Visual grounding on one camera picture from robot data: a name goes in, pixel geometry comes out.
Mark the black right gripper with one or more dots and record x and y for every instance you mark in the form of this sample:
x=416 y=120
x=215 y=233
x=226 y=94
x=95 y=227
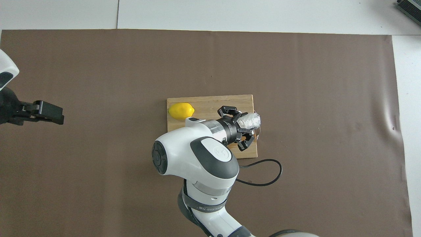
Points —
x=233 y=131

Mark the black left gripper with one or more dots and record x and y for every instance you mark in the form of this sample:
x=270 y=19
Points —
x=10 y=108

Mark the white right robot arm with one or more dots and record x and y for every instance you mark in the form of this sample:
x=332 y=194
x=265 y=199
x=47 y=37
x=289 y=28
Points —
x=184 y=151

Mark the wooden cutting board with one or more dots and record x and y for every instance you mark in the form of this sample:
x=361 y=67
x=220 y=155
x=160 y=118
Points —
x=210 y=105

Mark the yellow lemon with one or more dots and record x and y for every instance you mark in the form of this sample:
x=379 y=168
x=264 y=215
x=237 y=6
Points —
x=181 y=111

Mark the brown paper table mat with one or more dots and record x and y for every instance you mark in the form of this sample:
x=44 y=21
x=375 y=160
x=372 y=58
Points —
x=98 y=184

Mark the black ribbed device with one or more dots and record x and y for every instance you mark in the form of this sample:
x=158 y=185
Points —
x=411 y=6

